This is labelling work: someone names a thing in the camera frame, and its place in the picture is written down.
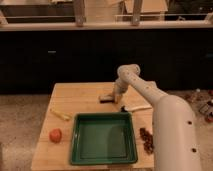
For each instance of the yellow stick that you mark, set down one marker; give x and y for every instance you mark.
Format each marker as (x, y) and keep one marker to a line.
(61, 115)

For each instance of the metal post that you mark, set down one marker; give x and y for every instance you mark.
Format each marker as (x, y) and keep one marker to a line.
(79, 12)
(137, 6)

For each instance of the green square tray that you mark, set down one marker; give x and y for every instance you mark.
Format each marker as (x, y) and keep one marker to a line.
(103, 139)

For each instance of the wooden table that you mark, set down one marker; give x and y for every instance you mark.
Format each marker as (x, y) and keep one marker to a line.
(73, 98)

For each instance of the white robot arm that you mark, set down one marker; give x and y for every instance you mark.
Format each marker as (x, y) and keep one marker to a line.
(174, 133)

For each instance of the dark grape bunch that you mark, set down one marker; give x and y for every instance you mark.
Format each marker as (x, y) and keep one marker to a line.
(147, 138)

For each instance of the cardboard box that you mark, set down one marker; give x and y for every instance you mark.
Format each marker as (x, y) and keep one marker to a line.
(148, 6)

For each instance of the left metal post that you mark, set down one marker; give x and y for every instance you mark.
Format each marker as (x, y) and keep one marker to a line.
(79, 12)

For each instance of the orange tomato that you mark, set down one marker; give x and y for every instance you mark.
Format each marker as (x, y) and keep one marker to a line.
(55, 135)

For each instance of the right metal post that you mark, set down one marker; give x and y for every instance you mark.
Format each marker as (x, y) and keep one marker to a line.
(137, 6)

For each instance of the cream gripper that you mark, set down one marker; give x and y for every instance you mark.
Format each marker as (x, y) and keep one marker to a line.
(118, 97)

